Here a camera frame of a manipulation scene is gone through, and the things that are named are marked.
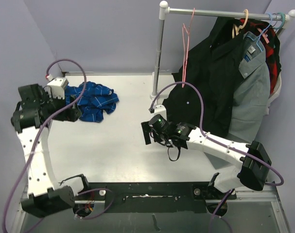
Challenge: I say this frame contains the blue plaid shirt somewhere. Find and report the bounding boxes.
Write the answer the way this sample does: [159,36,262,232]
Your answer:
[77,81,119,123]

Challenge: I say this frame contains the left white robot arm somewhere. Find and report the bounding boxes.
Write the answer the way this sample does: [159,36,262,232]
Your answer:
[11,78,91,218]

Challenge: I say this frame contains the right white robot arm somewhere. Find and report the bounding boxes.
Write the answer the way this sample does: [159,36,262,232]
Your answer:
[141,114,271,199]

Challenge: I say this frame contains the black hanging shirt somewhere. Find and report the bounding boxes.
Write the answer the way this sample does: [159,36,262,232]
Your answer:
[163,17,243,138]

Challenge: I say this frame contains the grey hanging shirt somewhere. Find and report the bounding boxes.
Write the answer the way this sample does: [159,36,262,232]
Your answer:
[208,31,271,170]

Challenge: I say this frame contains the beige hanger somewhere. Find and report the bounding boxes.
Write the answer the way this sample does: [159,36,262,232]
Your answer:
[231,9,249,39]

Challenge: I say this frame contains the blue hanger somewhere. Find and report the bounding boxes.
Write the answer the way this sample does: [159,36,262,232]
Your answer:
[244,13,276,54]

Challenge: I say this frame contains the red plaid hanging shirt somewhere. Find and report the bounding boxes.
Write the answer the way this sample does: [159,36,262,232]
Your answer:
[244,19,281,94]

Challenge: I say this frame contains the teal hanger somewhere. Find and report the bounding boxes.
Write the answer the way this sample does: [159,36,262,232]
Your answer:
[273,12,286,30]

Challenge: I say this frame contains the white hanging garment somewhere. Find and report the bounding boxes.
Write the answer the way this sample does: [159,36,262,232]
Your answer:
[265,74,282,115]

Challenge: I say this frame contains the metal clothes rack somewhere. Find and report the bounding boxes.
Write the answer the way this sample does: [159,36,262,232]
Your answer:
[150,0,295,100]

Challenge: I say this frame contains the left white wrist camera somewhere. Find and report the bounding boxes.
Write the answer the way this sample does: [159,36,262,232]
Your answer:
[46,74,69,100]

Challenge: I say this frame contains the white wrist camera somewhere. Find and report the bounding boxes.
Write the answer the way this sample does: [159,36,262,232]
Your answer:
[46,74,69,100]
[149,104,167,119]

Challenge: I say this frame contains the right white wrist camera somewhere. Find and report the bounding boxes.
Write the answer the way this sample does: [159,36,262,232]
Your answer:
[149,104,167,119]

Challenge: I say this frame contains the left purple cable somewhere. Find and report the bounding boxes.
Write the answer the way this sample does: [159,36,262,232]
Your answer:
[0,58,114,233]

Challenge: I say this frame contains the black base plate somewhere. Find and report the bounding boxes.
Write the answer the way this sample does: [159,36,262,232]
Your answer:
[73,182,237,218]

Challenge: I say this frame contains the pink wire hanger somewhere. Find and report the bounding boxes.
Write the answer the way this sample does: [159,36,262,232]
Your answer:
[182,8,195,82]

